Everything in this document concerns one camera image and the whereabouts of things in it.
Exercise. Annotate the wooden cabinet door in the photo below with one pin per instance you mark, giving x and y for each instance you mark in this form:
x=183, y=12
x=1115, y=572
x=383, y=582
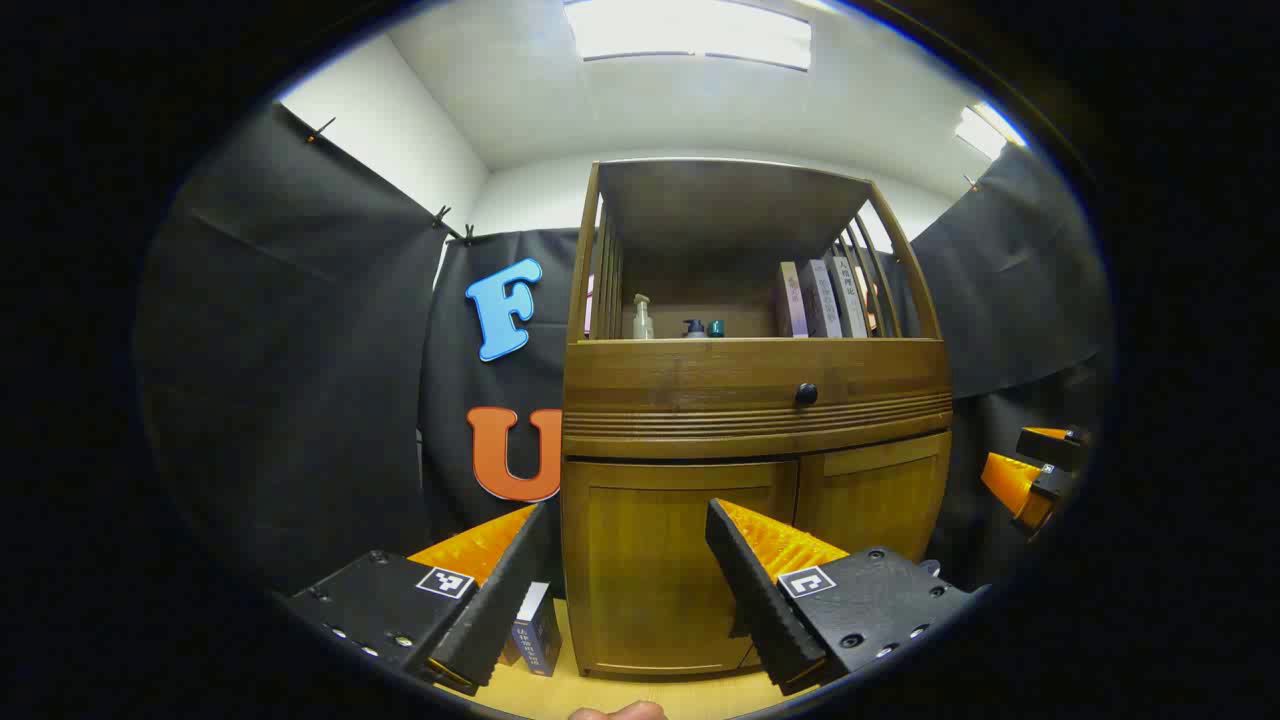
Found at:
x=650, y=570
x=870, y=500

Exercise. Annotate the blue boxed book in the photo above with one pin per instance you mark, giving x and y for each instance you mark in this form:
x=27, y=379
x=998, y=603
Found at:
x=538, y=635

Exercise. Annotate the pink upright book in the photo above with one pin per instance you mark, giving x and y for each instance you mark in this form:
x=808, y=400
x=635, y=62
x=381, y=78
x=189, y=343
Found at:
x=792, y=300

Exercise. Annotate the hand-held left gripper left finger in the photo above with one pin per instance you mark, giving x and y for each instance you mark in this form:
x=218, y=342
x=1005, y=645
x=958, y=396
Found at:
x=510, y=590

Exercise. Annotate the wooden double-door shoe cabinet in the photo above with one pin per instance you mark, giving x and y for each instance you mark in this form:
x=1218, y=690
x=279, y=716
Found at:
x=680, y=400

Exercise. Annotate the black round drawer knob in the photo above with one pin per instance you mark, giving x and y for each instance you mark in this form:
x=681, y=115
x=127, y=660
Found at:
x=806, y=394

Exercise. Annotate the clear pump soap bottle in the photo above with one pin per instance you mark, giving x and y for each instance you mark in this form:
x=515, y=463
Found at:
x=642, y=320

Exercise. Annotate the large ceiling light panel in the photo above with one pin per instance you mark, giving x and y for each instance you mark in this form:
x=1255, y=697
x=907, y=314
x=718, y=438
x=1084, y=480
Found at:
x=690, y=30

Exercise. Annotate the wooden cabinet drawer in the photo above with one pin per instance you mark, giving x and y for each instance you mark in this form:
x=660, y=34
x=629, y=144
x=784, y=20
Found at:
x=680, y=385

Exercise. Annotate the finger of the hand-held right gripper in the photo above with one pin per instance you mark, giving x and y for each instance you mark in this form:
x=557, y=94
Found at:
x=1020, y=490
x=1050, y=448

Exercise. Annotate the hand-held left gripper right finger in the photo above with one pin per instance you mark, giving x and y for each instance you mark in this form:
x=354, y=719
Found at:
x=750, y=590

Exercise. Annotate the small ceiling light panel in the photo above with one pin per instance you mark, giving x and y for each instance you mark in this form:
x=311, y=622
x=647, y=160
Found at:
x=985, y=130

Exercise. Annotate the light grey upright book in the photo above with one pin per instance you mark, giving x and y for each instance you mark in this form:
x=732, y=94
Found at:
x=850, y=295

